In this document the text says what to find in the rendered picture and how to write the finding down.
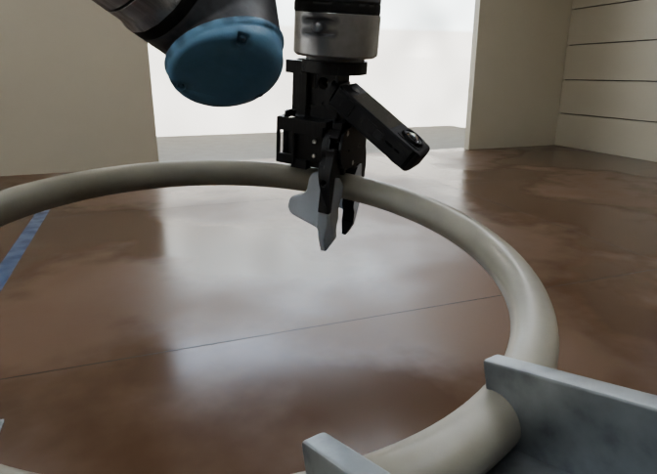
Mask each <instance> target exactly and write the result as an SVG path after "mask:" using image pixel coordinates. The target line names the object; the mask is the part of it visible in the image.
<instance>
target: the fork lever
mask: <svg viewBox="0 0 657 474"><path fill-rule="evenodd" d="M484 370H485V379H486V389H489V390H493V391H495V392H497V393H499V394H500V395H502V396H503V397H504V398H505V399H507V401H508V402H509V403H510V404H511V405H512V407H513V409H514V410H515V412H516V414H517V416H518V419H519V422H520V426H521V436H520V440H519V442H518V443H517V445H516V446H515V447H514V448H513V449H512V450H511V451H510V452H509V453H508V454H507V455H506V456H505V457H504V458H503V459H502V460H501V461H500V462H499V463H498V464H497V465H495V466H494V467H493V468H492V469H491V470H490V471H489V472H487V473H486V474H657V396H656V395H653V394H649V393H645V392H641V391H637V390H634V389H630V388H626V387H623V386H619V385H615V384H611V383H607V382H603V381H599V380H595V379H592V378H588V377H584V376H581V375H577V374H573V373H569V372H565V371H562V370H558V369H554V368H550V367H546V366H539V365H535V364H532V363H528V362H524V361H520V360H516V359H513V358H509V357H506V356H502V355H495V356H493V357H490V358H488V359H486V360H485V361H484ZM302 449H303V455H304V462H305V469H306V474H391V473H389V472H388V471H386V470H384V469H383V468H381V467H380V466H378V465H376V464H375V463H373V462H372V461H370V460H368V459H367V458H365V457H364V456H362V455H360V454H359V453H357V452H355V451H353V450H352V449H350V448H349V447H347V446H345V445H344V444H342V443H341V442H339V441H337V440H336V439H334V438H333V437H332V436H330V435H329V434H327V433H320V434H318V435H316V436H313V437H311V438H309V439H307V440H304V441H303V442H302Z"/></svg>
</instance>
